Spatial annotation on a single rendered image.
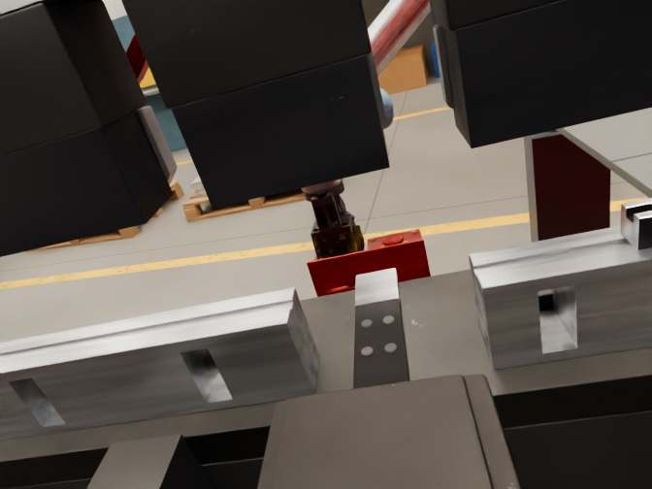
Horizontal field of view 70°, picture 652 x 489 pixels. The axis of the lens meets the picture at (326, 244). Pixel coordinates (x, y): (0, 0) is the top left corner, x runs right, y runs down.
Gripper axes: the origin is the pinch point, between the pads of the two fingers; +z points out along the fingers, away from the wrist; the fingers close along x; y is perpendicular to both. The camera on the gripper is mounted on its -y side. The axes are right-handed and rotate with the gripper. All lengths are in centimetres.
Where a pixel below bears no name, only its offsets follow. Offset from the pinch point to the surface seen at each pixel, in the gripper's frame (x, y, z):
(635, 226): 31, 44, -22
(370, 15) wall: 17, -625, -69
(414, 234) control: 13.9, -4.0, -5.1
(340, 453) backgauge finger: 8, 66, -25
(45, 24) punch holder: -7, 49, -48
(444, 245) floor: 28, -138, 62
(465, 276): 18.8, 28.1, -11.9
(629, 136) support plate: 39, 27, -25
